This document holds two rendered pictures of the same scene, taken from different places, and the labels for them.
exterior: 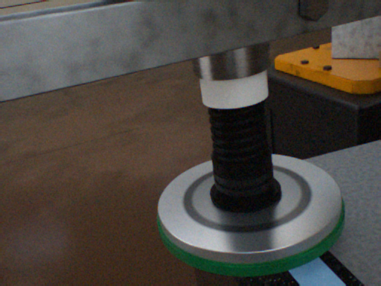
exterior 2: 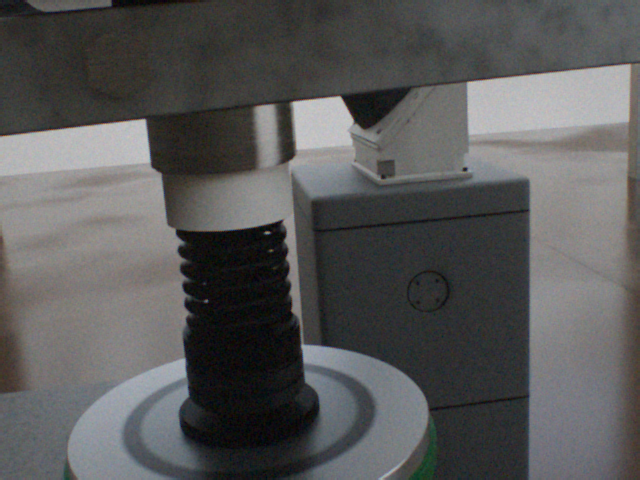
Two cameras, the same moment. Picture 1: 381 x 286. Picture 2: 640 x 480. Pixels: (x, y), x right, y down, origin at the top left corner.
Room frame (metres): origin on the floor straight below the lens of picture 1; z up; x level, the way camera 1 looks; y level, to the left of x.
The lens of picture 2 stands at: (0.79, 0.06, 1.08)
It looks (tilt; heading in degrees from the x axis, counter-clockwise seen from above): 14 degrees down; 190
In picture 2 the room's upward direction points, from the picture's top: 4 degrees counter-clockwise
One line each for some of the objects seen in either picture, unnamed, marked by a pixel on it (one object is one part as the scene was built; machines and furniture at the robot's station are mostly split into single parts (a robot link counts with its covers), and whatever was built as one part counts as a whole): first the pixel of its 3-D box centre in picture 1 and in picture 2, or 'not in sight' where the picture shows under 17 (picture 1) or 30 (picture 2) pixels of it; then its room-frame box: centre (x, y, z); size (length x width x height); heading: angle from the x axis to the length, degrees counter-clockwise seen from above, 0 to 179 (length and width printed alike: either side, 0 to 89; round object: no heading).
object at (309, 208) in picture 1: (245, 197); (250, 422); (0.40, -0.06, 0.87); 0.21 x 0.21 x 0.01
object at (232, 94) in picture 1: (233, 81); (227, 185); (0.40, -0.06, 1.02); 0.07 x 0.07 x 0.04
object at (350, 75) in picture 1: (370, 56); not in sight; (1.32, -0.65, 0.76); 0.49 x 0.49 x 0.05; 16
